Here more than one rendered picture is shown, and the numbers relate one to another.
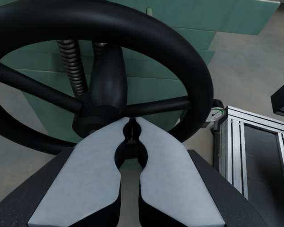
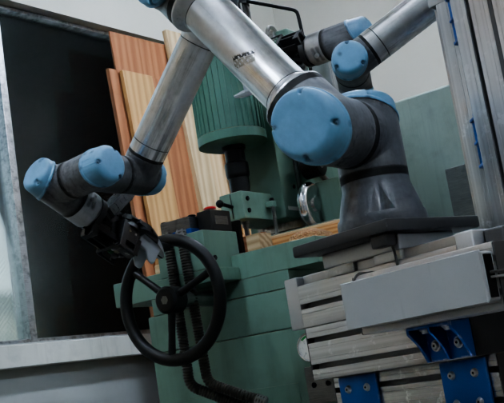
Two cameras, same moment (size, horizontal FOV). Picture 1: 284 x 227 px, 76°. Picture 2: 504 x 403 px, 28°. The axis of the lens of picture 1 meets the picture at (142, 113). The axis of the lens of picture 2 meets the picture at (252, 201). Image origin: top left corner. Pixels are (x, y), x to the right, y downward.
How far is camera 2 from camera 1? 2.13 m
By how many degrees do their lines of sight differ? 76
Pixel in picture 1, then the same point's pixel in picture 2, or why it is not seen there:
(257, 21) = not seen: hidden behind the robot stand
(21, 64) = (164, 345)
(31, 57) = not seen: hidden behind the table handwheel
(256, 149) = not seen: outside the picture
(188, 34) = (269, 277)
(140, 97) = (258, 369)
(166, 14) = (249, 268)
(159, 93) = (274, 354)
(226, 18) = (287, 257)
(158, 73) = (263, 325)
